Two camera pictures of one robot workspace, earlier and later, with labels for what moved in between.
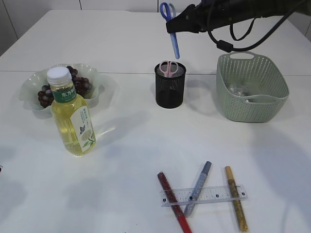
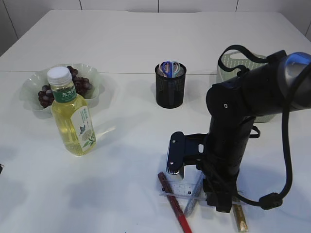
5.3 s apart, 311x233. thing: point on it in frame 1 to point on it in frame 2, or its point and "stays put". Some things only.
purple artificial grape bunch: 82,85 stays put
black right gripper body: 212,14 to 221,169
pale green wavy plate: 29,97 stays put
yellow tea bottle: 73,113 stays put
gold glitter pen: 237,206 stays put
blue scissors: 168,11 to 166,67
